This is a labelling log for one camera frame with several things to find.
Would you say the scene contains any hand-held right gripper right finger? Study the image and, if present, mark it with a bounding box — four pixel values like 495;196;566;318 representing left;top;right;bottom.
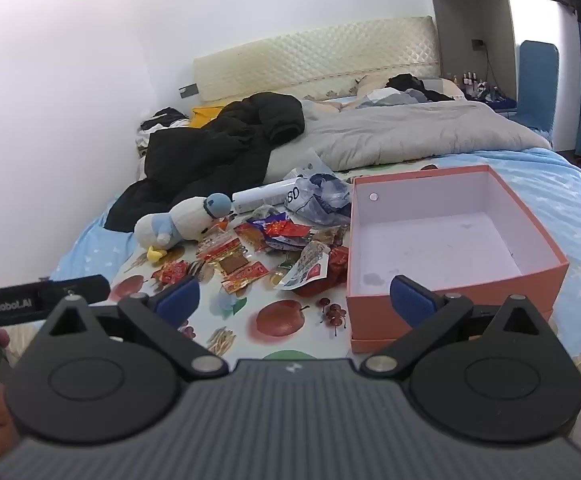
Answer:
361;275;545;381

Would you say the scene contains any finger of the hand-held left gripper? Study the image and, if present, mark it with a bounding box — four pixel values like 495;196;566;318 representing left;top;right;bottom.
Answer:
63;275;112;303

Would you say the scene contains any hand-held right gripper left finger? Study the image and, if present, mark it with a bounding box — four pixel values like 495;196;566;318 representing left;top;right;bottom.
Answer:
34;276;229;382

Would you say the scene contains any orange cardboard box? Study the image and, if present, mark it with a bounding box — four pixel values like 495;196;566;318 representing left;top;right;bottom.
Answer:
345;164;570;355

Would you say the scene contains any pile of snack packets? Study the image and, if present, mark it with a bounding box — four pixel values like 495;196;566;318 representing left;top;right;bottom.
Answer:
150;207;351;296

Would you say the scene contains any fruit printed mat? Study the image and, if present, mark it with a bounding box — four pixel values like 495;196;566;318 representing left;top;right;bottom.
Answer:
105;160;451;362

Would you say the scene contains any plush duck toy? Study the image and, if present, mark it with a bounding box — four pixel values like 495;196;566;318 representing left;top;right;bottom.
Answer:
134;192;234;263

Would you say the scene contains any white tube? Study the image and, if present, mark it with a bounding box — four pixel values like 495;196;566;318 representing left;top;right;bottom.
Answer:
231;184;301;215

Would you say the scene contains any clear printed plastic bag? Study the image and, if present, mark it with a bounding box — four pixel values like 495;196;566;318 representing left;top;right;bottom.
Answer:
278;147;355;227

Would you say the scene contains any black puffer jacket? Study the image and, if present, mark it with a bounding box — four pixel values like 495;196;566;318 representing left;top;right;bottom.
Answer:
104;92;305;233

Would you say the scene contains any grey quilt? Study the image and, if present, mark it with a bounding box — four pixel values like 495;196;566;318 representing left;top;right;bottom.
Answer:
268;95;554;173

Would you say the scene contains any black and white clothes heap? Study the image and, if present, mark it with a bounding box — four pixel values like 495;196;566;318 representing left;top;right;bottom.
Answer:
138;107;191;151

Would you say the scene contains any yellow cloth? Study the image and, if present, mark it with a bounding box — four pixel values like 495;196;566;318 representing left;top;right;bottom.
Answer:
189;105;226;131

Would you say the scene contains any light blue bed sheet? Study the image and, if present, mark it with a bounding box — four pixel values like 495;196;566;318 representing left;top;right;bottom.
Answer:
50;147;581;361

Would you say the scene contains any light clothes heap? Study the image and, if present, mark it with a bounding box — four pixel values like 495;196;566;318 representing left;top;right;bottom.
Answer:
355;87;439;109

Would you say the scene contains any black cloth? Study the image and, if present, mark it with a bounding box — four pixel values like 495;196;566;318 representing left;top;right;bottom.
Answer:
385;74;454;102

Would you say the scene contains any group of small bottles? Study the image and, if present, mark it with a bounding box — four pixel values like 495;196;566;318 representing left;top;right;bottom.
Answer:
445;71;486;96

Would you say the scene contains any blue chair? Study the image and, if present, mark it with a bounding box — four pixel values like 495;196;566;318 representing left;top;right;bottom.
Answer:
513;40;560;133

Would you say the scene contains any cream padded headboard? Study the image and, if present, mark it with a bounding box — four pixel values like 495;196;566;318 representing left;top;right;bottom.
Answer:
193;16;441;106

